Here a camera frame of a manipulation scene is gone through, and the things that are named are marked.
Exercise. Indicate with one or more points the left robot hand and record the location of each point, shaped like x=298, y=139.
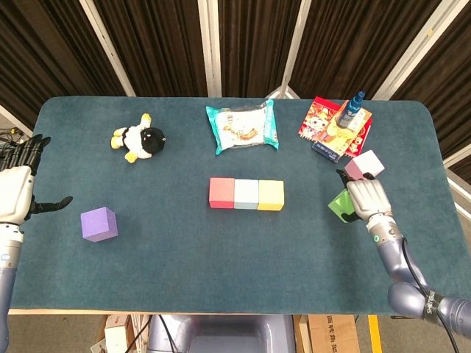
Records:
x=14, y=193

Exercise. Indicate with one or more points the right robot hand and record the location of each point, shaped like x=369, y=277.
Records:
x=369, y=198

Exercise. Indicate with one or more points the green foam cube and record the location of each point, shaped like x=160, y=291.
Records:
x=340, y=204

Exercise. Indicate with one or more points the yellow foam cube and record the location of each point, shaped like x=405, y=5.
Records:
x=271, y=195

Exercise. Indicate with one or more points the red foam cube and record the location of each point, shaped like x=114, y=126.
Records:
x=221, y=193

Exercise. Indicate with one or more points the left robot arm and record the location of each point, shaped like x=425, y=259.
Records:
x=7, y=264

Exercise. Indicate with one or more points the pink foam cube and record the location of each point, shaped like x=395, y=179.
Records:
x=362, y=163

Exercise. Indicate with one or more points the yellow blue snack box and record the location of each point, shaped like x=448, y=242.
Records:
x=338, y=139

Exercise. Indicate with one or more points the blue spray bottle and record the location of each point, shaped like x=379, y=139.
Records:
x=347, y=114

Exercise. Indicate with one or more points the purple foam cube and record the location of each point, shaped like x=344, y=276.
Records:
x=98, y=224

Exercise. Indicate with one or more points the red cartoon snack packet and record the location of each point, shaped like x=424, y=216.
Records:
x=314, y=121

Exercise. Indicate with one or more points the light blue foam cube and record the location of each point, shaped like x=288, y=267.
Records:
x=246, y=193

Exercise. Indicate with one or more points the black white plush penguin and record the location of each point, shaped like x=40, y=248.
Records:
x=143, y=139

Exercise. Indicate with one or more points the brown cardboard box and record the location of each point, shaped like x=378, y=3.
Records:
x=333, y=334

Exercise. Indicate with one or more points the teal white snack bag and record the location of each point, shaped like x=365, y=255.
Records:
x=241, y=127

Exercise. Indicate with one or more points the wooden board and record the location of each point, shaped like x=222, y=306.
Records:
x=303, y=334

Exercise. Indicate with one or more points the teal felt table mat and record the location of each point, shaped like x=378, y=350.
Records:
x=221, y=264

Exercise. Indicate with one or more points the white cardboard box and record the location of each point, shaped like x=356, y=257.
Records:
x=116, y=334

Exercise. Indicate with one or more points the grey robot torso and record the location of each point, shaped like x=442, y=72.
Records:
x=224, y=334

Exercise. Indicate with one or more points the white screen frame post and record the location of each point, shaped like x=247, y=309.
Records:
x=458, y=156
x=210, y=48
x=298, y=36
x=106, y=44
x=14, y=121
x=413, y=48

